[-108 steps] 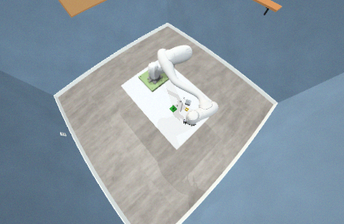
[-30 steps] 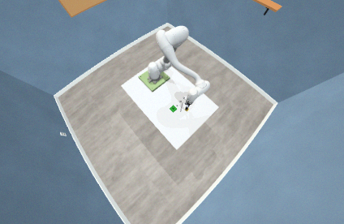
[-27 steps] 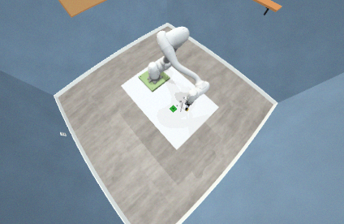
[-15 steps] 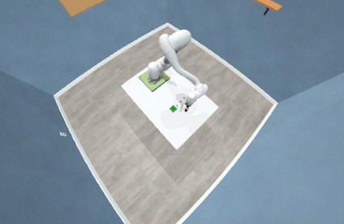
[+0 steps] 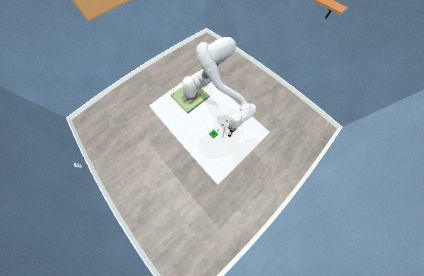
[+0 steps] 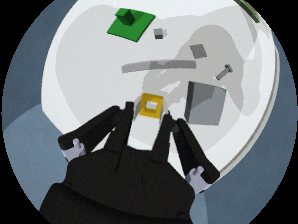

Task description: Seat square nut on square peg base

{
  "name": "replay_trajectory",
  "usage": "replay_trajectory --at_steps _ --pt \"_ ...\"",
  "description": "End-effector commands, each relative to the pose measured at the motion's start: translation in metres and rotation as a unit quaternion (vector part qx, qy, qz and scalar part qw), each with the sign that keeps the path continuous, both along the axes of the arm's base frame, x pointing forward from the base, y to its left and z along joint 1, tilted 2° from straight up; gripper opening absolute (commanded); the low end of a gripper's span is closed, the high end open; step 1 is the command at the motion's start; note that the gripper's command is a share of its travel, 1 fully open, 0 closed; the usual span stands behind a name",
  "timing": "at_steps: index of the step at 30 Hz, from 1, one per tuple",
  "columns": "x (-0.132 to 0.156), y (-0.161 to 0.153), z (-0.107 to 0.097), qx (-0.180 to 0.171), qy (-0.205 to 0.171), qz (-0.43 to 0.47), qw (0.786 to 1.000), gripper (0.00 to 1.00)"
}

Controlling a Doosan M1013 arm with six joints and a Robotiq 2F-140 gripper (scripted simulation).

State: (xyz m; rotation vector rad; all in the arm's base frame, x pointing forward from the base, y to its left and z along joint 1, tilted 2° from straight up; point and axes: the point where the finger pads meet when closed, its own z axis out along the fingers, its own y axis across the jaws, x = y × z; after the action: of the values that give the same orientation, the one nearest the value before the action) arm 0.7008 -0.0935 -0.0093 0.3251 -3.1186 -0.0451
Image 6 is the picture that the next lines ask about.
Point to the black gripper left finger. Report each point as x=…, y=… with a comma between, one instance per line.
x=85, y=138

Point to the yellow square nut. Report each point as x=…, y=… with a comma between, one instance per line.
x=151, y=112

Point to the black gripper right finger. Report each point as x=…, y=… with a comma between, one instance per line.
x=199, y=171

